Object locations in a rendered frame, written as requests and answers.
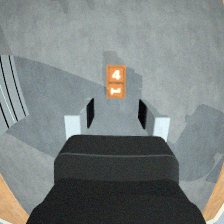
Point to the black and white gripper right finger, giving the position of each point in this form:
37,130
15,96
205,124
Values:
151,120

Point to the orange cube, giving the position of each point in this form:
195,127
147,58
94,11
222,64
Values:
115,90
116,74

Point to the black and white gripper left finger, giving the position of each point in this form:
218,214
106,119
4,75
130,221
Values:
81,119

